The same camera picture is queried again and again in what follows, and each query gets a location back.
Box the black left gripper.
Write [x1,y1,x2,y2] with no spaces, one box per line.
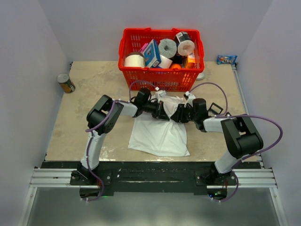
[143,100,169,121]

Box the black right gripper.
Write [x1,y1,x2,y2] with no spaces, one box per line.
[170,104,198,123]

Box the white shirt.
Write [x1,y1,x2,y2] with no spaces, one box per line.
[127,94,190,157]

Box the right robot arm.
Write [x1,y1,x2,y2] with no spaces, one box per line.
[171,98,263,185]

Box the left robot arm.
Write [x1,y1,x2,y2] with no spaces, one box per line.
[71,88,170,185]

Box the black display case left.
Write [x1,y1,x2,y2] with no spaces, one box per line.
[208,102,223,115]

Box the red shopping basket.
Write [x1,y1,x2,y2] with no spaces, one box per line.
[118,28,205,92]

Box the silver round object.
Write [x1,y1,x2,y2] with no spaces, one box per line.
[196,72,206,81]

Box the orange fruit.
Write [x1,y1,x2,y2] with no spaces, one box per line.
[169,64,182,70]

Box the orange box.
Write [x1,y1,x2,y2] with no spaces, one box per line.
[183,52,196,69]

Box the blue box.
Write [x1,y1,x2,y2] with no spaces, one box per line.
[143,39,161,68]

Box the white paper roll left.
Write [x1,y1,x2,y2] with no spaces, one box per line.
[124,52,145,68]

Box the grey toilet roll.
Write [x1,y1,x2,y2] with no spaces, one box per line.
[158,39,177,59]

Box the pink toilet roll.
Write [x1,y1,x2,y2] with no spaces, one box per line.
[177,40,195,56]

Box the blue candy packet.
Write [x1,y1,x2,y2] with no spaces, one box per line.
[216,55,237,65]

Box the pink packet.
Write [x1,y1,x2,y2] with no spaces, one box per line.
[139,43,148,53]

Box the black cylinder container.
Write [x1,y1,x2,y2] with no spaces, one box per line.
[174,31,191,44]

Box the tin can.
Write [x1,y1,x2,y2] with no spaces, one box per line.
[56,73,75,93]

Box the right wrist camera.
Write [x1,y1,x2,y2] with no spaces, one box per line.
[184,91,196,106]

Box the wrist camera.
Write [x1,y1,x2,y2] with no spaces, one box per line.
[184,91,196,106]
[155,90,166,102]

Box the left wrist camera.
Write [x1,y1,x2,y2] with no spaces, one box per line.
[155,90,166,102]

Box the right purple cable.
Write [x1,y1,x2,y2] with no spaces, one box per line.
[184,82,284,203]

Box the purple cable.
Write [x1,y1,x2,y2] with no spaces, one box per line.
[81,81,160,202]
[184,82,284,203]

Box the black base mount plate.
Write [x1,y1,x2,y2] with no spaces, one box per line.
[34,161,260,199]

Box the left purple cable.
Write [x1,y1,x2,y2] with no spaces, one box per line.
[81,81,160,202]

